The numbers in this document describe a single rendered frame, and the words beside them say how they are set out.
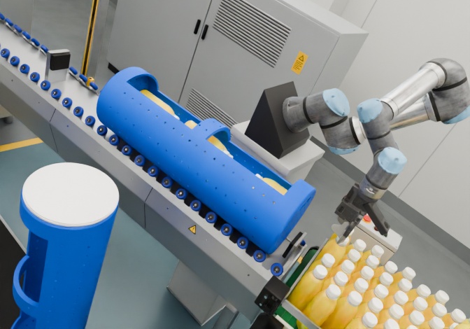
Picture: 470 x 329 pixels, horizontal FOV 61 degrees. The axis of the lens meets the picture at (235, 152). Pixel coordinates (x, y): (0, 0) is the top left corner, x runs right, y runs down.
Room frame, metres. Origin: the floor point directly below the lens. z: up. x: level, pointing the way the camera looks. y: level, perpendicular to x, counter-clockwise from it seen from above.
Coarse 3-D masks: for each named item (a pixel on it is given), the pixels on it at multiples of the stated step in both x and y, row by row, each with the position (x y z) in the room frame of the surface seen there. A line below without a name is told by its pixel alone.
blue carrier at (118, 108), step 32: (128, 96) 1.29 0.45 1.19; (160, 96) 1.52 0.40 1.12; (128, 128) 1.23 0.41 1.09; (160, 128) 1.20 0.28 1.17; (192, 128) 1.22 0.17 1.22; (224, 128) 1.30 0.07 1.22; (160, 160) 1.17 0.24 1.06; (192, 160) 1.13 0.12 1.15; (224, 160) 1.13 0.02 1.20; (256, 160) 1.33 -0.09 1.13; (192, 192) 1.13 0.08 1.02; (224, 192) 1.07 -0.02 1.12; (256, 192) 1.06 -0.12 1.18; (288, 192) 1.08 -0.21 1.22; (256, 224) 1.01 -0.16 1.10; (288, 224) 1.02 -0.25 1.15
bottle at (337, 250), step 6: (330, 240) 1.08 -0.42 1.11; (336, 240) 1.07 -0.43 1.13; (324, 246) 1.08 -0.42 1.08; (330, 246) 1.05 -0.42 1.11; (336, 246) 1.05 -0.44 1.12; (342, 246) 1.06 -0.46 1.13; (324, 252) 1.06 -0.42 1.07; (330, 252) 1.04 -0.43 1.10; (336, 252) 1.04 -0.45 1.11; (342, 252) 1.05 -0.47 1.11; (318, 258) 1.06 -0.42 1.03; (336, 258) 1.04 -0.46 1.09; (336, 264) 1.05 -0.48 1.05
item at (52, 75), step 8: (48, 56) 1.53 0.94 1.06; (56, 56) 1.54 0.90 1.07; (64, 56) 1.58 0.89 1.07; (48, 64) 1.53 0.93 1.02; (56, 64) 1.54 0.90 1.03; (64, 64) 1.58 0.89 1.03; (48, 72) 1.53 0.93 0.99; (56, 72) 1.57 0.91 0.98; (64, 72) 1.61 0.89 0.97; (48, 80) 1.53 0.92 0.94; (56, 80) 1.57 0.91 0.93
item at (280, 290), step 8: (272, 280) 0.91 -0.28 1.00; (280, 280) 0.94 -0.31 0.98; (264, 288) 0.87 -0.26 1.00; (272, 288) 0.88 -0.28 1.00; (280, 288) 0.89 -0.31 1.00; (288, 288) 0.90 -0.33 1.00; (264, 296) 0.86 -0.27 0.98; (272, 296) 0.85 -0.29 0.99; (280, 296) 0.86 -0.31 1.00; (264, 304) 0.86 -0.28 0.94; (272, 304) 0.84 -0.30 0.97; (272, 312) 0.85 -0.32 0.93
